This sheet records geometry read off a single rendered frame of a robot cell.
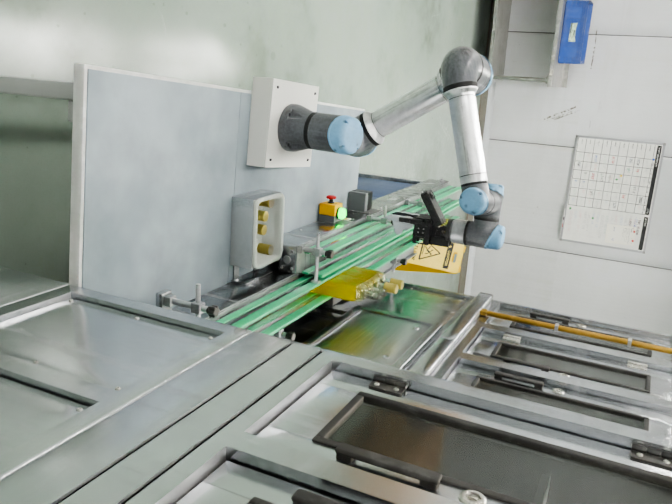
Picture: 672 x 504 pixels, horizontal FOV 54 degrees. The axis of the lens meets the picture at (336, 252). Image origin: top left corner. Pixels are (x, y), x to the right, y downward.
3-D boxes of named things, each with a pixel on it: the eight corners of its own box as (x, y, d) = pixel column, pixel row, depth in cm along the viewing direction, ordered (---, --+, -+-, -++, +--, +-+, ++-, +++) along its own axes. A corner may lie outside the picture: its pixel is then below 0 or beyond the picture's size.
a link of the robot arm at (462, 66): (467, 33, 180) (493, 212, 179) (479, 42, 190) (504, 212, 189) (427, 45, 186) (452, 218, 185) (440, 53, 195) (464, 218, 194)
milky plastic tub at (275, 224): (231, 265, 210) (254, 270, 206) (232, 195, 204) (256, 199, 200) (260, 254, 225) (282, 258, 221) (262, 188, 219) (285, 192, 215)
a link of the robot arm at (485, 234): (507, 222, 200) (503, 250, 201) (471, 217, 204) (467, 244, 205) (502, 223, 193) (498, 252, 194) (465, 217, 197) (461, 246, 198)
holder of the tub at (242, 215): (229, 281, 211) (250, 286, 208) (231, 196, 204) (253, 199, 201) (258, 268, 226) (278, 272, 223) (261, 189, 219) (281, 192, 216)
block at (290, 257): (277, 271, 225) (295, 275, 222) (278, 244, 222) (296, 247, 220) (282, 268, 228) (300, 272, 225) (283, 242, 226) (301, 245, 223)
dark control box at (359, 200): (346, 209, 285) (364, 212, 282) (347, 191, 283) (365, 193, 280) (354, 206, 292) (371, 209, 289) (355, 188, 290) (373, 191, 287)
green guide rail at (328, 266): (301, 273, 226) (322, 278, 223) (301, 271, 226) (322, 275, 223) (447, 199, 380) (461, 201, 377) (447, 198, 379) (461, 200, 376)
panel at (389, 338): (216, 412, 173) (333, 449, 160) (216, 401, 173) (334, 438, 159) (356, 311, 252) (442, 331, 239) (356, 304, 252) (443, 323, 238)
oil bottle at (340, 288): (306, 291, 233) (362, 303, 225) (307, 276, 232) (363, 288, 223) (313, 287, 238) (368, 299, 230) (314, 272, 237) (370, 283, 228)
